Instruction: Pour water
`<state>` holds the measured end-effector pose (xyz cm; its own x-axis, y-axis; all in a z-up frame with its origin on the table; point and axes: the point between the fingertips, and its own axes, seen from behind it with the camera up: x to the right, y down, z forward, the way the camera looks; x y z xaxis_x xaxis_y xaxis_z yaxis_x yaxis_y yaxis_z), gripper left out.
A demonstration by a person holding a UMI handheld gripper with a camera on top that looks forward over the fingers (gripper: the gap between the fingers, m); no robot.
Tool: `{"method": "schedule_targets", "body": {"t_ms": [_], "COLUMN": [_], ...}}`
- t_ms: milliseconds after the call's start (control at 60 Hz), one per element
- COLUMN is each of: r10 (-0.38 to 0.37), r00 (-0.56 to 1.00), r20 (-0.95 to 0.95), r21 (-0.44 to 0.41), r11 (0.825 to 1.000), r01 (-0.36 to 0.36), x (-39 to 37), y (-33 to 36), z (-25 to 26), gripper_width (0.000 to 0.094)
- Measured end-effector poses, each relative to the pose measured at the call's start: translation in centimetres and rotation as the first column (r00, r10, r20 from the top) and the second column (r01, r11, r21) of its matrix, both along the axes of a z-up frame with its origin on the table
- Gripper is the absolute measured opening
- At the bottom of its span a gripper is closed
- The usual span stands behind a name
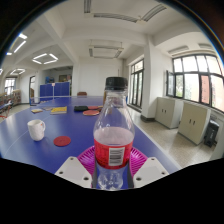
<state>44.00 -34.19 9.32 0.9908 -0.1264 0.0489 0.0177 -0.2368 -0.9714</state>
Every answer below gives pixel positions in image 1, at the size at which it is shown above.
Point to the large black-framed window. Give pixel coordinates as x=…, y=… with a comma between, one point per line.
x=191, y=81

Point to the black table tennis paddle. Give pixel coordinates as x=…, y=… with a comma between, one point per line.
x=81, y=108

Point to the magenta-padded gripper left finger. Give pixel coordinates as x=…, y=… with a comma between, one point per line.
x=74, y=170

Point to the clear bottle with red label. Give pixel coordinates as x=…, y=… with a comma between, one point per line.
x=113, y=146

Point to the white two-door cabinet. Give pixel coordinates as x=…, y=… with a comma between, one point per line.
x=168, y=112
x=194, y=122

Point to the small yellow and blue booklet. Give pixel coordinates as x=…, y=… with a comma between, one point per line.
x=36, y=110

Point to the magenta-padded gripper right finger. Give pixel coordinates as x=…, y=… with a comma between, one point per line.
x=150, y=170

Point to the grey booklet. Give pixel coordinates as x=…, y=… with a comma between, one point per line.
x=48, y=108

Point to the ceiling lights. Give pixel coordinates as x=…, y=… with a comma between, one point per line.
x=45, y=59

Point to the yellow book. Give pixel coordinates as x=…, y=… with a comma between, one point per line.
x=58, y=110

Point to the brown chair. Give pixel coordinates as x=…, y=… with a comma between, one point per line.
x=82, y=94

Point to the tall black-framed window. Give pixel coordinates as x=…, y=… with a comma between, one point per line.
x=136, y=83

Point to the table tennis net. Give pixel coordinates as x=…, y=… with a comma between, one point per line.
x=32, y=101

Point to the folded blue table tennis tables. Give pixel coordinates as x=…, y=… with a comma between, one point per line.
x=55, y=89

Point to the shelf unit with books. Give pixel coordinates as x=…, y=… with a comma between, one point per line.
x=13, y=97

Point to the flat round red coaster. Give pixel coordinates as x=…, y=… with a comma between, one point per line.
x=62, y=141

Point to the white mug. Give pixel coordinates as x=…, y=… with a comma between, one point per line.
x=35, y=129

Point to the blue table with red legs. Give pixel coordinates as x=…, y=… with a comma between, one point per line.
x=4, y=107

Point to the red table tennis paddle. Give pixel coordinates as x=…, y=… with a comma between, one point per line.
x=94, y=107
x=90, y=112

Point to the black bin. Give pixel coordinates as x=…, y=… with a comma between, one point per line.
x=211, y=133

